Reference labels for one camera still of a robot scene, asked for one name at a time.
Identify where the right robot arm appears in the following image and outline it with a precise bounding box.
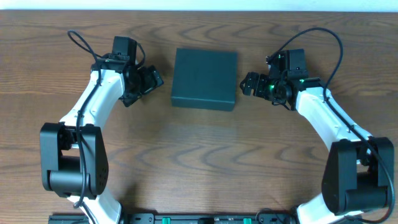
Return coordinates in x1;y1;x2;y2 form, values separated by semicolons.
239;49;394;223

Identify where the black mounting rail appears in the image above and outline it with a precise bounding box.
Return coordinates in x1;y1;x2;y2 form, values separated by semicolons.
48;212;299;224

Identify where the dark green box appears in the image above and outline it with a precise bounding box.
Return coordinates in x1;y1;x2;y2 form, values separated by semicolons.
170;48;238;111

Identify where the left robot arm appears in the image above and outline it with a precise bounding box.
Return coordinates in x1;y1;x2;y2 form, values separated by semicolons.
40;30;164;223

